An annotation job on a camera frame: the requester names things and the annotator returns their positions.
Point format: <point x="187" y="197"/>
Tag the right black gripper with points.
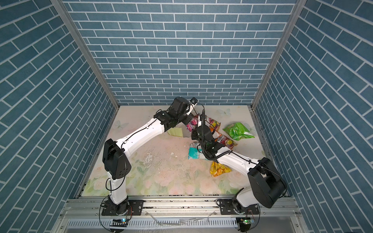
<point x="195" y="132"/>

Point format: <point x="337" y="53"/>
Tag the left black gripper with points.
<point x="188" y="117"/>

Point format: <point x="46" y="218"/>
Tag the multicolour snack packet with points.
<point x="227" y="142"/>

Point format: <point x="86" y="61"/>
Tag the colourful paper gift bag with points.
<point x="179" y="130"/>

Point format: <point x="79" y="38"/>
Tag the teal snack packet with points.
<point x="195" y="151"/>

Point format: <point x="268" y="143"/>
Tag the orange snack packet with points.
<point x="212" y="124"/>

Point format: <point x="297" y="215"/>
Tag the yellow snack packet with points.
<point x="218" y="169"/>

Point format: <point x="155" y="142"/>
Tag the green snack packet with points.
<point x="238" y="131"/>

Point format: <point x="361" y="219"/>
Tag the pink purple snack packet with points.
<point x="193" y="124"/>

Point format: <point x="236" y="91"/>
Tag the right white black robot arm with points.
<point x="266" y="185"/>

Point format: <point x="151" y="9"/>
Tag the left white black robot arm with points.
<point x="116" y="153"/>

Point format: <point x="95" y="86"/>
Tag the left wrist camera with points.
<point x="192" y="105"/>

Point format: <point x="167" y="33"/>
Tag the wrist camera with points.
<point x="192" y="105"/>
<point x="201" y="120"/>

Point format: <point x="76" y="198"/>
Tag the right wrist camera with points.
<point x="201" y="120"/>

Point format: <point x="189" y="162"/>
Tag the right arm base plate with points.
<point x="231" y="207"/>

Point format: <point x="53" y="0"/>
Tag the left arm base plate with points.
<point x="126" y="208"/>

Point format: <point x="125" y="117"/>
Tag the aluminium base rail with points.
<point x="180" y="214"/>

